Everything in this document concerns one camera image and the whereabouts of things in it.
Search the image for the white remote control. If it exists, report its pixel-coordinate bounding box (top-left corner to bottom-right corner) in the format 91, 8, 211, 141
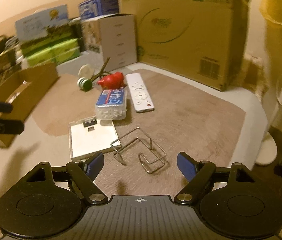
126, 73, 155, 113

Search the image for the cow print milk carton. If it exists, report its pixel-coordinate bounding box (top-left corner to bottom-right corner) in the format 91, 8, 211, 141
15, 4, 69, 45

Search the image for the large brown cardboard box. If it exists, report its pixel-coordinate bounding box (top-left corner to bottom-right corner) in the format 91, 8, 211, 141
120, 0, 250, 92

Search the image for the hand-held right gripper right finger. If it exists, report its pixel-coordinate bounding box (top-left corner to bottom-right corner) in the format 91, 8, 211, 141
173, 152, 259, 205

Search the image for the white stand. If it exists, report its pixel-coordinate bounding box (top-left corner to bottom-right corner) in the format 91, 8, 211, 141
256, 62, 282, 165

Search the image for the camouflage twisted rope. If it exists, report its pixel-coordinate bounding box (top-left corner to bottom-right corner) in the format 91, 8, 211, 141
91, 57, 111, 80

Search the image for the metal wire holder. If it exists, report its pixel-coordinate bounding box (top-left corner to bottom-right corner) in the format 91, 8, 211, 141
110, 127, 167, 174

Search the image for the red pig toy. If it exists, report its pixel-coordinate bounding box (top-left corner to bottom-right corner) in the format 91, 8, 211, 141
98, 72, 125, 89

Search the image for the dark green box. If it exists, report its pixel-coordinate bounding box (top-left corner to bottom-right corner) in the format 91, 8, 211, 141
68, 17, 85, 52

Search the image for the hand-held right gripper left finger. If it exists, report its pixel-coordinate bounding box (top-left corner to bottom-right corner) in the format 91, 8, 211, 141
18, 152, 109, 205

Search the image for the clear cotton swab box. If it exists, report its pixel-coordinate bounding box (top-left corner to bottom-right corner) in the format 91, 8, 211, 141
95, 86, 128, 121

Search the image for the brown mat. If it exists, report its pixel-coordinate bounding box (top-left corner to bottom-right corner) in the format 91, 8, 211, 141
30, 68, 246, 180

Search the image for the white round plastic case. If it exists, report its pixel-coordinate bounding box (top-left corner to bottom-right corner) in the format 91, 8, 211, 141
78, 64, 94, 78

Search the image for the white grey appliance box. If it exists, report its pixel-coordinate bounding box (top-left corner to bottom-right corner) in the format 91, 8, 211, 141
82, 14, 138, 69

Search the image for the blue milk box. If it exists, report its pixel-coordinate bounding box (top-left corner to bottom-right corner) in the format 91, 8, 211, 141
78, 0, 120, 20

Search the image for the green striped round toy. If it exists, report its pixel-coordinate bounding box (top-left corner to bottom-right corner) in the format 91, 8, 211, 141
77, 77, 93, 91

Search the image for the green tissue pack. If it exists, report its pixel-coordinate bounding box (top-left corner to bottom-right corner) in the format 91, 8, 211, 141
25, 46, 55, 67
52, 38, 81, 62

